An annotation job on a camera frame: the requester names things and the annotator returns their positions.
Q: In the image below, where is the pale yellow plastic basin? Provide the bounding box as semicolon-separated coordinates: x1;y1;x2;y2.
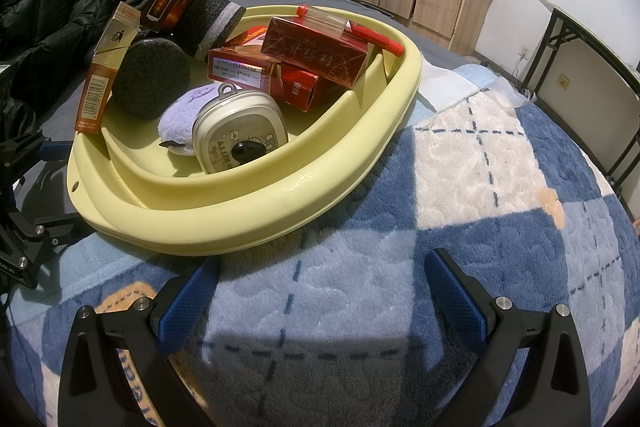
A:
66;4;423;255

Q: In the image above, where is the red open box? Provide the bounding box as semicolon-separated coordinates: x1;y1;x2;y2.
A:
272;62;321;111

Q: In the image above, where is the black puffer jacket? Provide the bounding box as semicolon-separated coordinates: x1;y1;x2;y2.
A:
0;0;151;122

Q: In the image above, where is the black foam roller grey stripe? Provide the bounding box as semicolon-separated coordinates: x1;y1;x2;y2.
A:
180;0;247;60

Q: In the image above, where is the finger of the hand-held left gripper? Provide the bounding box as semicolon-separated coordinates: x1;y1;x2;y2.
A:
0;129;69;188
10;212;96;266

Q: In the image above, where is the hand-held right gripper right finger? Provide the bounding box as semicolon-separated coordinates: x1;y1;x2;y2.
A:
424;248;588;427

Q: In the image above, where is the black folding table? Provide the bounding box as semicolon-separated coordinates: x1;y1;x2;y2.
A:
515;0;640;198

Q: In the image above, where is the blue white plaid blanket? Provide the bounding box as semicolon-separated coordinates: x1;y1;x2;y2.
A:
0;64;640;427

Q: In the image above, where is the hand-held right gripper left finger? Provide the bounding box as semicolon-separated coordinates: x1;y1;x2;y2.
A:
57;257;221;427

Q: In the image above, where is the light blue cloth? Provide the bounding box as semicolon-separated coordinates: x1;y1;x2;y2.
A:
415;64;503;108

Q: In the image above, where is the red box with white label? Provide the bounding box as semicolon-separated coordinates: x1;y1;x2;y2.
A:
207;46;281;96

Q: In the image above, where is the tan orange cigarette box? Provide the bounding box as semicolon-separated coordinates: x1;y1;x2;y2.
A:
77;2;141;135

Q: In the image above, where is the red cigarette pack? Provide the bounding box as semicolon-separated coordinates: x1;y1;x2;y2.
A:
261;17;369;88

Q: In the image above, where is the purple plush toy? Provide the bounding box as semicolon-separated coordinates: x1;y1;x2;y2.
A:
157;88;221;158

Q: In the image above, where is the red clear lighter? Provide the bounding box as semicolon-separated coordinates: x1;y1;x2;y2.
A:
296;4;406;58

